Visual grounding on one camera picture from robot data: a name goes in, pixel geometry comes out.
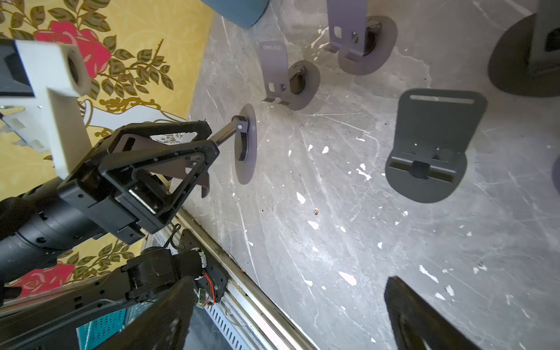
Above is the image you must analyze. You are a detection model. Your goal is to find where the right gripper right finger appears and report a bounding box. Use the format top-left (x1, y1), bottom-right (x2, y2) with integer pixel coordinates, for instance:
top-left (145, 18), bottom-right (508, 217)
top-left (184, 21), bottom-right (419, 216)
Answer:
top-left (384, 276), bottom-right (480, 350)

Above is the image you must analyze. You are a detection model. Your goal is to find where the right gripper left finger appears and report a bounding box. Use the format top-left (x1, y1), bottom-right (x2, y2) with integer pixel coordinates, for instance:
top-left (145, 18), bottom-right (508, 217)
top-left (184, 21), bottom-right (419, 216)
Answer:
top-left (98, 276), bottom-right (196, 349)

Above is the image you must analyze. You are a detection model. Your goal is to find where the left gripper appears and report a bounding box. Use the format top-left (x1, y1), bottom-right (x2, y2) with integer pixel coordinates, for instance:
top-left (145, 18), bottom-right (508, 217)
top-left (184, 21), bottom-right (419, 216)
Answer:
top-left (57, 121), bottom-right (220, 244)

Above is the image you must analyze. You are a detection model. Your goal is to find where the purple phone stand front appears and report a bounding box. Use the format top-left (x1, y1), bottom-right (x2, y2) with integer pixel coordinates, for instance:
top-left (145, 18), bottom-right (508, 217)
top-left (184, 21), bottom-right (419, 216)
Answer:
top-left (130, 103), bottom-right (258, 198)

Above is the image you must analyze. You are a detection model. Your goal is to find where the black phone stand front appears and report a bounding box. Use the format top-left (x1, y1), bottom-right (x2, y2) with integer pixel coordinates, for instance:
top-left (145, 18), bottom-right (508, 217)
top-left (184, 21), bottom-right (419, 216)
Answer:
top-left (385, 88), bottom-right (487, 204)

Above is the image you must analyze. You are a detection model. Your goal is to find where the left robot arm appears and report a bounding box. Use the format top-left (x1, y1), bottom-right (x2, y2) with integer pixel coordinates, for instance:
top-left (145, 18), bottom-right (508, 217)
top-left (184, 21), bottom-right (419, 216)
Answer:
top-left (1, 121), bottom-right (220, 349)

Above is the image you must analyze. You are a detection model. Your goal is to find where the green plant blue pot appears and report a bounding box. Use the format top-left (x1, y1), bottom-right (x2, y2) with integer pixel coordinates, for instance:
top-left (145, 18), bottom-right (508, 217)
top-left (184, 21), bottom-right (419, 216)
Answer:
top-left (202, 0), bottom-right (270, 29)

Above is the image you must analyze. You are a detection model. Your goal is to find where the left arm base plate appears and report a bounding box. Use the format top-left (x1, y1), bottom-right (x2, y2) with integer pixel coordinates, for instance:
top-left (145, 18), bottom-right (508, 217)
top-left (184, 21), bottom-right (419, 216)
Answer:
top-left (179, 229), bottom-right (230, 306)

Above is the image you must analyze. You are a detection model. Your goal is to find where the aluminium frame rail front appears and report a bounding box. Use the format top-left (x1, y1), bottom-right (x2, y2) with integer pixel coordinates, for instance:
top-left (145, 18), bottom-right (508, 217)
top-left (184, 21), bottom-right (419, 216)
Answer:
top-left (73, 209), bottom-right (320, 350)

